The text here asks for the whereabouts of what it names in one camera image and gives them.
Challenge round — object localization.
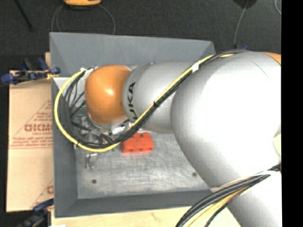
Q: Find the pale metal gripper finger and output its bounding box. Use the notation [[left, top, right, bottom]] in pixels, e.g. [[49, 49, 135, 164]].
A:
[[85, 152, 98, 170]]

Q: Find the red-brown flat block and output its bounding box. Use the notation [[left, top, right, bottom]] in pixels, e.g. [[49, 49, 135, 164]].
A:
[[120, 132, 155, 154]]

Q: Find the grey metal bin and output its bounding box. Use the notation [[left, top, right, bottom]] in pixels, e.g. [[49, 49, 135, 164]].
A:
[[49, 32, 216, 218]]

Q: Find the brown cardboard board, red print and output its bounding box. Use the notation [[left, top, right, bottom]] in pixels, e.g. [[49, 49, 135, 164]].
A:
[[5, 75, 55, 213]]

